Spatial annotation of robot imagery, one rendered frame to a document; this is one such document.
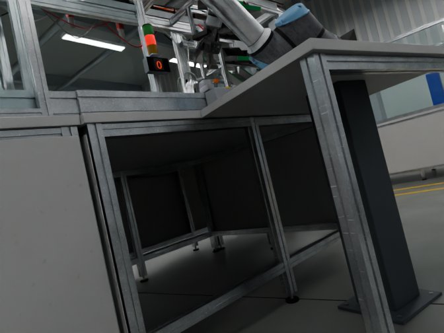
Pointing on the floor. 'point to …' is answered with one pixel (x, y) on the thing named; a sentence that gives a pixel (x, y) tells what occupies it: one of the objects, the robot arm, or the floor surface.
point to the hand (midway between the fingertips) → (201, 66)
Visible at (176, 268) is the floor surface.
